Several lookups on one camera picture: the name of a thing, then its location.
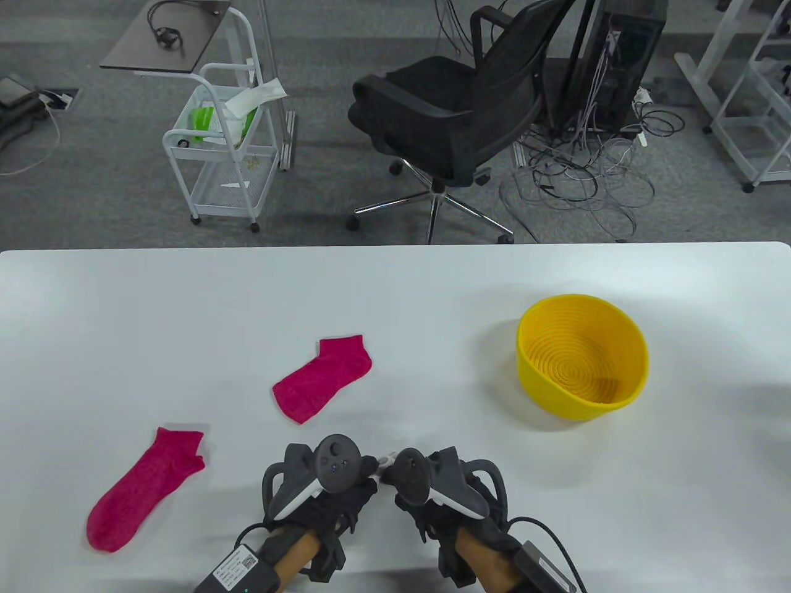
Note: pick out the person's left hand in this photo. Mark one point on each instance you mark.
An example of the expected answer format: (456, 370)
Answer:
(334, 509)

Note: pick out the person's right hand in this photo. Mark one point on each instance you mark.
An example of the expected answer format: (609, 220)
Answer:
(432, 525)

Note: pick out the white sock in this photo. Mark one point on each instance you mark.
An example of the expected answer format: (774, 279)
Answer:
(386, 460)

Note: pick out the pink sock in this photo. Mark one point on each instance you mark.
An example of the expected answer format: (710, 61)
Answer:
(327, 377)
(142, 488)

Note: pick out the person's right forearm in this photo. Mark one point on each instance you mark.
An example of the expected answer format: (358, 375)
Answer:
(488, 565)

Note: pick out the person's left forearm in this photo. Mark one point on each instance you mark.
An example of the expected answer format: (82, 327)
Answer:
(296, 553)

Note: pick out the grey and white controller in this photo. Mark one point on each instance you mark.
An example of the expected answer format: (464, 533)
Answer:
(338, 463)
(410, 475)

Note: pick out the yellow ribbed basket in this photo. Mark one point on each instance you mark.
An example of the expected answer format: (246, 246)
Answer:
(581, 364)

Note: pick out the white rolling cart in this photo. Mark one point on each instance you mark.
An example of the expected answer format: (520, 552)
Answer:
(216, 197)

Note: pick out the green packet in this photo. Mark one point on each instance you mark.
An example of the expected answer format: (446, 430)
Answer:
(203, 120)

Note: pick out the black office chair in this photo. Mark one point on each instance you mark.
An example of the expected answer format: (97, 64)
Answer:
(432, 105)

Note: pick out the white paper sheet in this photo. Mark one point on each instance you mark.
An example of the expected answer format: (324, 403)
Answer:
(259, 96)

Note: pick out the white power strip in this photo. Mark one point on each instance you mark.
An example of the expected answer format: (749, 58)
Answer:
(642, 96)

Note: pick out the white metal rack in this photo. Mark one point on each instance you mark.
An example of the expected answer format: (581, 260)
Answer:
(732, 151)

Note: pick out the floor outlet box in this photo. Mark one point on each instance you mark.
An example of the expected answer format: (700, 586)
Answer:
(59, 99)

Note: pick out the grey side table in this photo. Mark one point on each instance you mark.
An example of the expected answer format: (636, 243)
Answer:
(142, 52)

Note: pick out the black computer tower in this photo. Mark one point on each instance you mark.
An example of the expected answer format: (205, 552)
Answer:
(636, 55)

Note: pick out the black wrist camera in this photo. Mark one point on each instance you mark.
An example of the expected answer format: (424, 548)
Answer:
(454, 565)
(327, 559)

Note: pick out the white desk leg frame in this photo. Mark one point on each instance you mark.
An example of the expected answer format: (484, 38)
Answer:
(695, 80)

